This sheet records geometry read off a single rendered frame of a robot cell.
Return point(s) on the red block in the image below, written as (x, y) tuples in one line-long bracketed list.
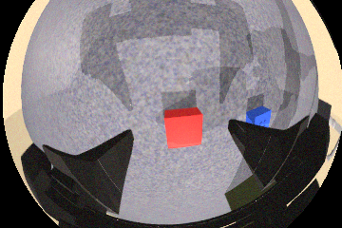
[(183, 127)]

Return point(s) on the blue block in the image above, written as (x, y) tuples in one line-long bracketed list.
[(259, 116)]

